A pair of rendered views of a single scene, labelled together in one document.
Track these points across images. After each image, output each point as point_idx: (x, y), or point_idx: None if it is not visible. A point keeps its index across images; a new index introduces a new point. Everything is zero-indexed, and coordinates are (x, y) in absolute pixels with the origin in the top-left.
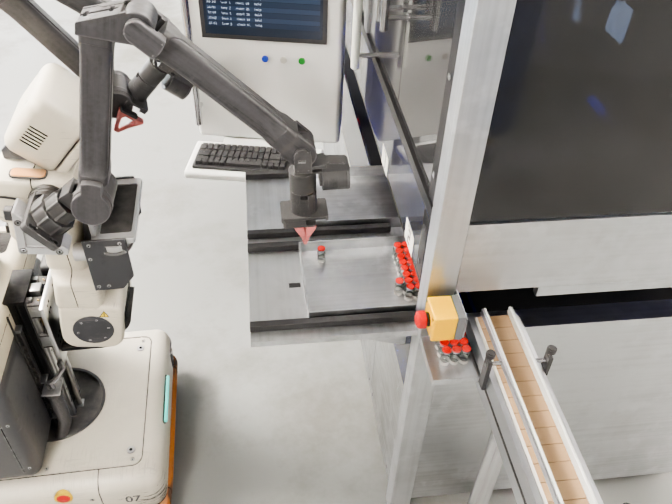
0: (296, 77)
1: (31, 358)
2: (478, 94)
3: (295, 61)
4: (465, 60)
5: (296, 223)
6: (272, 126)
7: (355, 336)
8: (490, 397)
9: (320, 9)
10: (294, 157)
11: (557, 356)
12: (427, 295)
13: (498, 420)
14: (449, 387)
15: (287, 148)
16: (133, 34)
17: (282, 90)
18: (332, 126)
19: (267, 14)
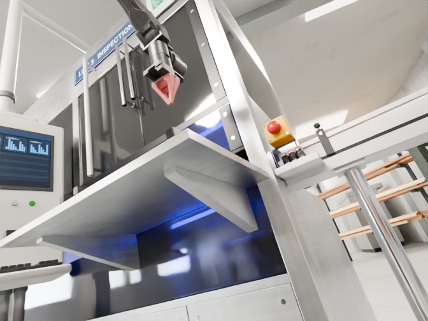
0: (25, 216)
1: None
2: (223, 34)
3: (25, 204)
4: (214, 21)
5: (169, 68)
6: (142, 4)
7: (248, 163)
8: (342, 144)
9: (48, 169)
10: (159, 25)
11: (313, 215)
12: (258, 133)
13: (363, 137)
14: (308, 242)
15: (153, 20)
16: None
17: (10, 229)
18: (58, 256)
19: (4, 169)
